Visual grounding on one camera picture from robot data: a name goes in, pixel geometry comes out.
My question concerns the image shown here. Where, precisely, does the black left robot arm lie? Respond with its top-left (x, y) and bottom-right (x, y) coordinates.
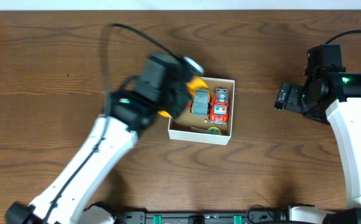
top-left (5, 80), bottom-right (197, 224)

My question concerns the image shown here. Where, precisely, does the yellow round rattle toy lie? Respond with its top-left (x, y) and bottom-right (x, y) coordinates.
top-left (204, 119), bottom-right (222, 136)

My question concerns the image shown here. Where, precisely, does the red fire truck toy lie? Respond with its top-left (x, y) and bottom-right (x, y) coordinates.
top-left (209, 88), bottom-right (229, 124)

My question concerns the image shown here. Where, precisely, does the grey yellow dump truck toy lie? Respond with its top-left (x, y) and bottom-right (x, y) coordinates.
top-left (192, 89), bottom-right (210, 116)

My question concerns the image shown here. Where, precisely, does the white cardboard box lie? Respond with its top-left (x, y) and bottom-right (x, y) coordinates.
top-left (167, 77), bottom-right (235, 146)

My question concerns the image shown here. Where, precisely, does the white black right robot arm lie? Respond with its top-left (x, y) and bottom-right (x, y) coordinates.
top-left (274, 72), bottom-right (361, 223)

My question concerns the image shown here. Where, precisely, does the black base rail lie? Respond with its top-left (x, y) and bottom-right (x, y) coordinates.
top-left (83, 202), bottom-right (287, 224)

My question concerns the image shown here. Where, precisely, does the orange rubber animal toy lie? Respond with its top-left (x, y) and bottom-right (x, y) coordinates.
top-left (158, 76), bottom-right (209, 118)

